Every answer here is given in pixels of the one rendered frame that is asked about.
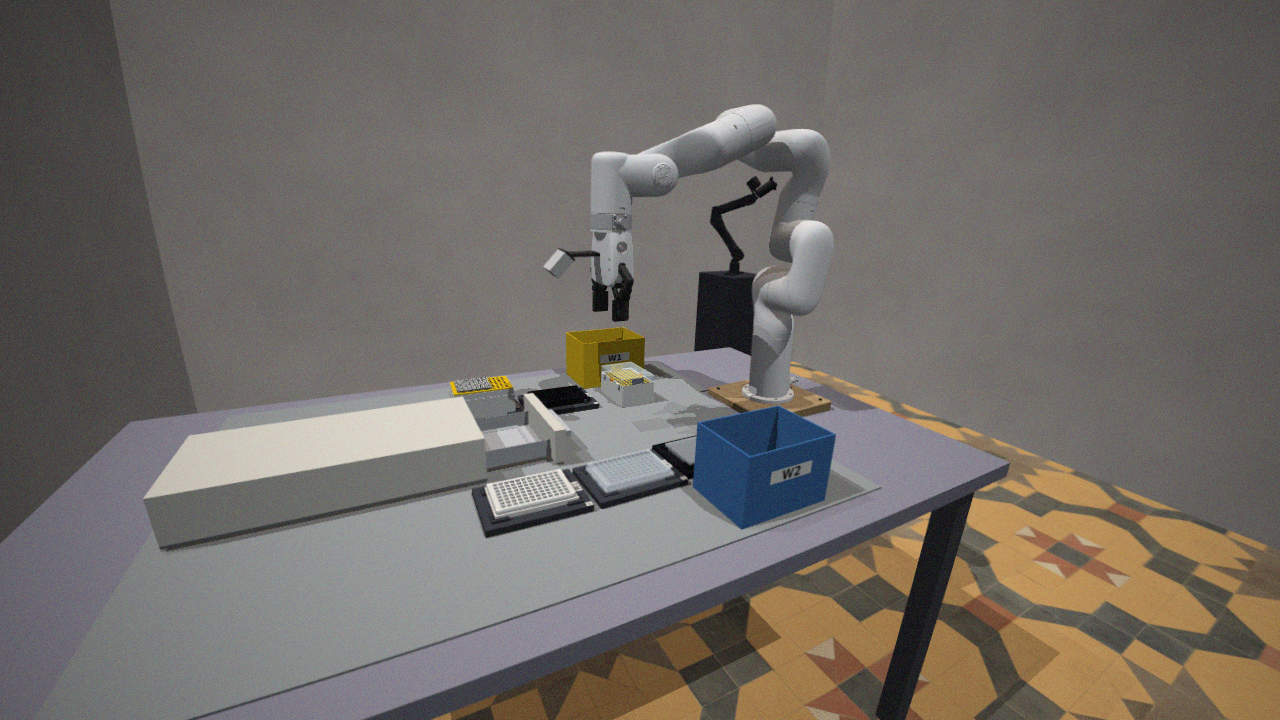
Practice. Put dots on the yellow open-top bin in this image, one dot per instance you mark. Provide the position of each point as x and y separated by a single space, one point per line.
587 350

